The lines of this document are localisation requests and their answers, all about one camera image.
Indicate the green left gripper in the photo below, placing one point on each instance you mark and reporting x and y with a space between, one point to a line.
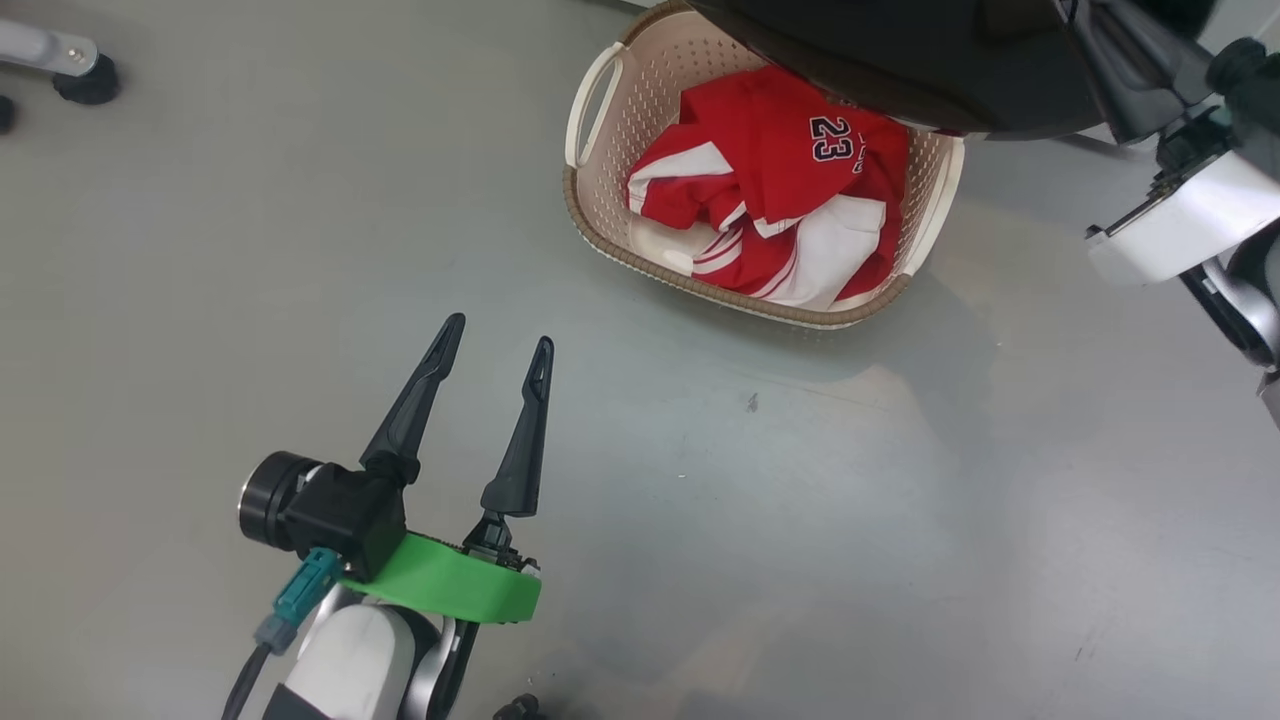
450 585

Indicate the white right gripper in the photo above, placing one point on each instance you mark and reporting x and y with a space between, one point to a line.
1190 230

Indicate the washing machine door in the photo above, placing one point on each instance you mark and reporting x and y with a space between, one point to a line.
900 60

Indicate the red jersey number 23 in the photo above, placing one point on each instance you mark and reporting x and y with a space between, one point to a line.
770 130

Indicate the cream basket brown rim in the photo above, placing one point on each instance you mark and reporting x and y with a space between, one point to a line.
640 80

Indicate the black round left wrist motor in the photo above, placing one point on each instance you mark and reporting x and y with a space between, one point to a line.
262 498

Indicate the grey metal leg with caster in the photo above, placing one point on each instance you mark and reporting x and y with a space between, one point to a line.
85 85

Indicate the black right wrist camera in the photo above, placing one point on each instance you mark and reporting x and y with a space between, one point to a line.
1255 110

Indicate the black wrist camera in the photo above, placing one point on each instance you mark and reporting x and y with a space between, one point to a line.
1255 110
345 520

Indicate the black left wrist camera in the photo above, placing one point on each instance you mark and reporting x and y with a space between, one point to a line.
345 520

